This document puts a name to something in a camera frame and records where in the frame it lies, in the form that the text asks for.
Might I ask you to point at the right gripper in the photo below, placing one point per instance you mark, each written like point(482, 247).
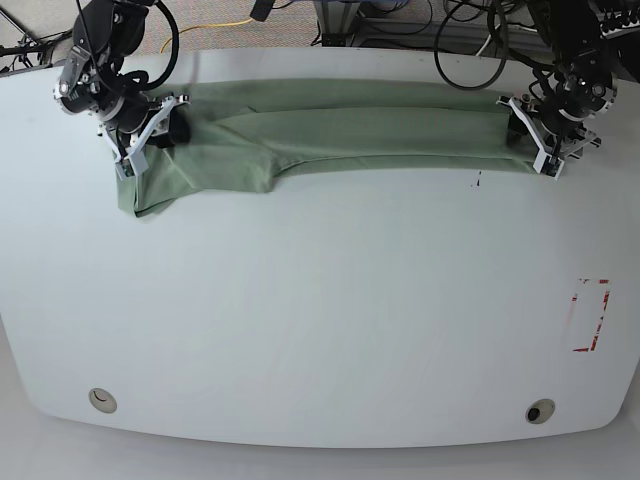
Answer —
point(92, 82)

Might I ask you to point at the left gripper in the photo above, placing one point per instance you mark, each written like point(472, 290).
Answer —
point(567, 96)

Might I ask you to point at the green T-shirt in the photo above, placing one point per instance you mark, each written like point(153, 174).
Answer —
point(246, 135)

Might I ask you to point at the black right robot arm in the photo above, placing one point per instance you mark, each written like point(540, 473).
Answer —
point(104, 34)

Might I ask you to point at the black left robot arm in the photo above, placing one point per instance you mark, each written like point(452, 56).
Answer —
point(570, 28)

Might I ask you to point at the red tape rectangle marker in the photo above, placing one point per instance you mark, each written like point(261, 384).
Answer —
point(587, 312)

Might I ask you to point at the left table grommet hole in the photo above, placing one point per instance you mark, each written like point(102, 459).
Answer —
point(102, 400)

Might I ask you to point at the table grommet hole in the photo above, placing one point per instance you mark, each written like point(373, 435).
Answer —
point(102, 400)
point(540, 411)

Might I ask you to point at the right table grommet hole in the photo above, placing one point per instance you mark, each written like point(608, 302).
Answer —
point(540, 411)

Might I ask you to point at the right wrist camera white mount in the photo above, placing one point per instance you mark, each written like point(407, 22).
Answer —
point(145, 135)

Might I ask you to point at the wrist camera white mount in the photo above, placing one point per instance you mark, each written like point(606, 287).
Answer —
point(145, 135)
point(554, 150)

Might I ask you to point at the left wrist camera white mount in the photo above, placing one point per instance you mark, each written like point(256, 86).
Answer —
point(554, 150)

